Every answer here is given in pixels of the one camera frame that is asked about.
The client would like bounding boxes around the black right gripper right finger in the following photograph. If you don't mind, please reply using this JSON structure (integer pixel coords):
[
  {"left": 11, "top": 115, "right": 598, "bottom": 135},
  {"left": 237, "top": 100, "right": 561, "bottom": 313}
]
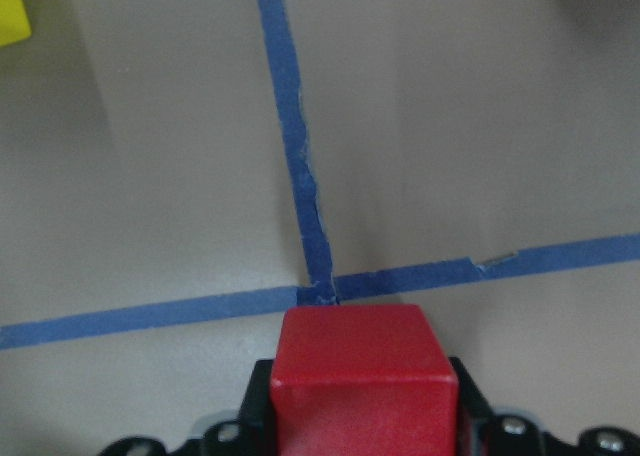
[{"left": 449, "top": 356, "right": 495, "bottom": 456}]

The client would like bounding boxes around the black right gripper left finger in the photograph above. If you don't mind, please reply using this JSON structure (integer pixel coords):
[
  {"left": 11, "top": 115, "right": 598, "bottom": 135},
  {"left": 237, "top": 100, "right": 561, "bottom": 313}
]
[{"left": 238, "top": 359, "right": 276, "bottom": 455}]

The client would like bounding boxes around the red wooden block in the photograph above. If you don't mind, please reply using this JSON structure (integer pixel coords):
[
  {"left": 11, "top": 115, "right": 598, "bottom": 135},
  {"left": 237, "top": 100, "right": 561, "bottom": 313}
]
[{"left": 270, "top": 304, "right": 459, "bottom": 455}]

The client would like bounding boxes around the yellow wooden block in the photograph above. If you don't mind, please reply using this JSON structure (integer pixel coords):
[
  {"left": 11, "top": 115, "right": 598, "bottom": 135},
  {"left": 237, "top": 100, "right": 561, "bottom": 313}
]
[{"left": 0, "top": 0, "right": 32, "bottom": 47}]

